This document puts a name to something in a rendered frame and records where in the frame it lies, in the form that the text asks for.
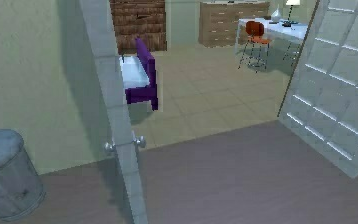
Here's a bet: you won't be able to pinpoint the purple bed white mattress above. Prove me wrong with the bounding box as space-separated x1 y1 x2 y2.
118 36 160 112

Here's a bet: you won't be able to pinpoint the orange chair black legs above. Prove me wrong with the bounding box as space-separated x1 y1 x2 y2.
237 20 273 74

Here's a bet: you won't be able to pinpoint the black lamp white shade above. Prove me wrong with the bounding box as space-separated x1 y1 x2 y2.
281 0 302 28

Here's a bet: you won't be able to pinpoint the pale grey vase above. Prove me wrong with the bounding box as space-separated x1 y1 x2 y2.
270 7 283 24

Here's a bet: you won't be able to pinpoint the silver round door knob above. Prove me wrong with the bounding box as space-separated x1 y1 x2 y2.
103 141 116 154
133 134 147 150

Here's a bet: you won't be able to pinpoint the old silver trash can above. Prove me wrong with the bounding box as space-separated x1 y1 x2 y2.
0 128 48 223

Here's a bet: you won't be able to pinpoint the grey panelled room door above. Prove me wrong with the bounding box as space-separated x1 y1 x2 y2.
276 0 358 180

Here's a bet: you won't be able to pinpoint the light brown chest of drawers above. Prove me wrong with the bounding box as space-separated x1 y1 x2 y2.
197 0 271 49

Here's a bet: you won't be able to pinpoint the white desk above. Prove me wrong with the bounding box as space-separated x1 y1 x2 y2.
233 17 310 64

